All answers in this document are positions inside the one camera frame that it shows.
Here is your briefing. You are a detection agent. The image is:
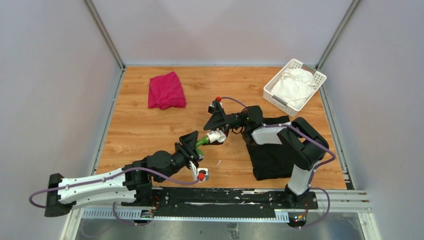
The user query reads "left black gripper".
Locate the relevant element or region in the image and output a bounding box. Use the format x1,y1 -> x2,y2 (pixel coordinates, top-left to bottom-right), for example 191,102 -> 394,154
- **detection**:
157,130 -> 200,183

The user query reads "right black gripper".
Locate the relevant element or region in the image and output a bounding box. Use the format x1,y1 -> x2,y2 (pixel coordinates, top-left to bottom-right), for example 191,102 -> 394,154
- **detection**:
202,102 -> 248,147

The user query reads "green water faucet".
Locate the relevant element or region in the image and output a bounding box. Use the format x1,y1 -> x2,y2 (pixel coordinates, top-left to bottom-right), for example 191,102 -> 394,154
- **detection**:
195,135 -> 209,159

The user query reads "white pipe fitting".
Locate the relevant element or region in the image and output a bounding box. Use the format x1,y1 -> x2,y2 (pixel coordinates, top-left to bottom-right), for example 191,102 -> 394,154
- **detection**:
206,129 -> 227,144

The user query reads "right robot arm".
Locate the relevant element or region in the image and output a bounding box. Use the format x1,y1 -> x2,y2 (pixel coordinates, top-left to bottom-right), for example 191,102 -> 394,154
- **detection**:
203,99 -> 329,209

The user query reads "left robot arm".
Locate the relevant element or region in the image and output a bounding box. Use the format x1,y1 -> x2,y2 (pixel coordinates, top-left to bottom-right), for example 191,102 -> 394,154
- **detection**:
44,131 -> 200,218

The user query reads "magenta folded cloth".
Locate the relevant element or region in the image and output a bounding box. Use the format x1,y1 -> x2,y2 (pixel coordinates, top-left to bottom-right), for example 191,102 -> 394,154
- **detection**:
148,71 -> 187,110

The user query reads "black folded cloth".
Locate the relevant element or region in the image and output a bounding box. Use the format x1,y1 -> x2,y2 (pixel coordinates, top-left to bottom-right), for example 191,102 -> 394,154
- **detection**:
241,115 -> 294,181

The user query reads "white plastic basket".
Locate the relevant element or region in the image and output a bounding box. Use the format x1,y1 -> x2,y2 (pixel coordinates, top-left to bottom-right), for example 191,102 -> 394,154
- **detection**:
262,58 -> 327,117

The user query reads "white cloth in basket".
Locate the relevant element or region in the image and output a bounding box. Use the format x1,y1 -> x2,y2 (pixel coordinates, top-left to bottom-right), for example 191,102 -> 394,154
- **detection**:
270,68 -> 319,111

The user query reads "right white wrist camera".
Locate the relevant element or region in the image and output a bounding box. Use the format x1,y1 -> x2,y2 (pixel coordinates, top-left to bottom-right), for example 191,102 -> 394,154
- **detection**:
207,96 -> 225,114

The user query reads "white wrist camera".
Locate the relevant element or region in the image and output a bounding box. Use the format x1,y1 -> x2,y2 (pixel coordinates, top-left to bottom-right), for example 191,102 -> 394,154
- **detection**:
189,161 -> 209,182
207,96 -> 225,114

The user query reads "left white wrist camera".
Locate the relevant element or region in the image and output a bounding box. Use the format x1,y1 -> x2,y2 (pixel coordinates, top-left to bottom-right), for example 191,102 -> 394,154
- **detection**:
189,161 -> 209,182

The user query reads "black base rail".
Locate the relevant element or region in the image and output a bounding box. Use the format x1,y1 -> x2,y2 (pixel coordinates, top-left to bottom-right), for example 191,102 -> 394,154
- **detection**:
119,186 -> 320,220

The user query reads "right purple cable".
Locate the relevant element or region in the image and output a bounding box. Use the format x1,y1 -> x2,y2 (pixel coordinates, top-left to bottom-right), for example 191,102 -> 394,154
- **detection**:
220,96 -> 337,229

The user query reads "purple cable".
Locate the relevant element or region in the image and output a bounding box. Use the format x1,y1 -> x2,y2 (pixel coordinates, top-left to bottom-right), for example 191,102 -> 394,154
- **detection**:
220,96 -> 337,229
28,166 -> 205,227

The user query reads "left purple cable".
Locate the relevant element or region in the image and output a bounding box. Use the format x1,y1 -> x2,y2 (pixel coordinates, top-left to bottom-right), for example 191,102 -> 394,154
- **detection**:
28,166 -> 205,227

